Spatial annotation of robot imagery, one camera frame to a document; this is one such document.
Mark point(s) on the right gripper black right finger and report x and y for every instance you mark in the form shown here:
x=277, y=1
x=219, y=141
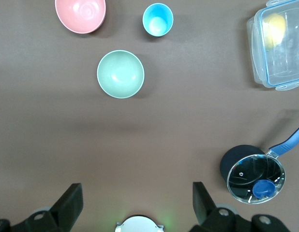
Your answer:
x=207, y=212

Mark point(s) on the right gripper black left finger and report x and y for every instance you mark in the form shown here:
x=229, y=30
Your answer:
x=67, y=205

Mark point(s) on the pale green bowl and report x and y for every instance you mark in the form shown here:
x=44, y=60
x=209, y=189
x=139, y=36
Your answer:
x=120, y=73

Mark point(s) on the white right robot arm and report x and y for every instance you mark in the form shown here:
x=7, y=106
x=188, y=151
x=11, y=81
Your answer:
x=139, y=224

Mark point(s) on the pink bowl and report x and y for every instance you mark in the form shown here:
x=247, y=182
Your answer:
x=80, y=14

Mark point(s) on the glass lid blue knob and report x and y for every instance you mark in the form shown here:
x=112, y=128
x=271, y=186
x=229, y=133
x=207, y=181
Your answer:
x=251, y=174

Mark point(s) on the clear plastic lidded container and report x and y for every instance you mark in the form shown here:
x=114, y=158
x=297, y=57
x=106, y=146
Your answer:
x=285, y=67

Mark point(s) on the yellow lemon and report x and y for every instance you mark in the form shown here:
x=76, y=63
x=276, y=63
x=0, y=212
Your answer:
x=275, y=26

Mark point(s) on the light blue cup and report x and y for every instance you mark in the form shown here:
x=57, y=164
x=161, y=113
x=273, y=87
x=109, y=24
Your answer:
x=158, y=19

